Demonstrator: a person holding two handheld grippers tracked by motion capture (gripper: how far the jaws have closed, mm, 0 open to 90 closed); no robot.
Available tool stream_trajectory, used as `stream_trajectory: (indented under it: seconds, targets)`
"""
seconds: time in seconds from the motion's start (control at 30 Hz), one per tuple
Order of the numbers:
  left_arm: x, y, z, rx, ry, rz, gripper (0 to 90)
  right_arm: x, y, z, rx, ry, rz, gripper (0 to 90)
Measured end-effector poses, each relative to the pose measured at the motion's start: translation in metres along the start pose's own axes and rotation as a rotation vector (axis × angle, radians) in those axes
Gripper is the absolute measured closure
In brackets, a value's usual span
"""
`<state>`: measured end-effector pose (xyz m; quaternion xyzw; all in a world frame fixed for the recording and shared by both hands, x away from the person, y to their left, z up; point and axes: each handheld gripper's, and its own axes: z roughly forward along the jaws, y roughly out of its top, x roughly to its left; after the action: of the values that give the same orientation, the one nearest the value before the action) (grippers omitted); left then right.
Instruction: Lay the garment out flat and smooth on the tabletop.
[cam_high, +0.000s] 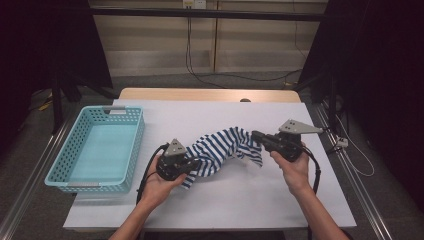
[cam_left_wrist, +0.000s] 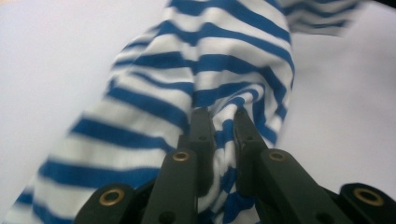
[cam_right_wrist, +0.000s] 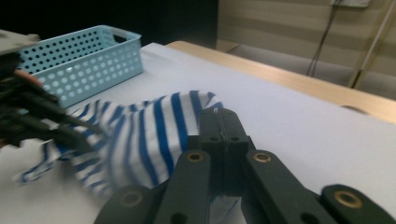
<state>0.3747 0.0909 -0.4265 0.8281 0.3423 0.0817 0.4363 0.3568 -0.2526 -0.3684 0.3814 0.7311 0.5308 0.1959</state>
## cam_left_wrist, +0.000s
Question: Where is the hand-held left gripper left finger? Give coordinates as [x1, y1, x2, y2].
[141, 106, 216, 224]

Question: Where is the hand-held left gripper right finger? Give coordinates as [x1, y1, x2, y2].
[233, 108, 353, 224]

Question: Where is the blue white striped baby romper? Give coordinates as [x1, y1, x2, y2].
[0, 0, 368, 224]

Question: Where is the white table cover sheet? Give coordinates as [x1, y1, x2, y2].
[0, 0, 396, 224]

